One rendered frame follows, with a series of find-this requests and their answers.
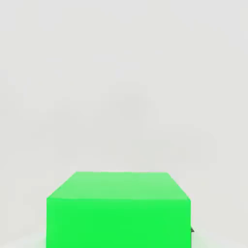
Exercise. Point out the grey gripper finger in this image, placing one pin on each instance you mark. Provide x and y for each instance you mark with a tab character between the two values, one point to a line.
192	230

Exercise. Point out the small green cube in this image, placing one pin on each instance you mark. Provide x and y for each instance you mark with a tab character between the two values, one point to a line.
118	219

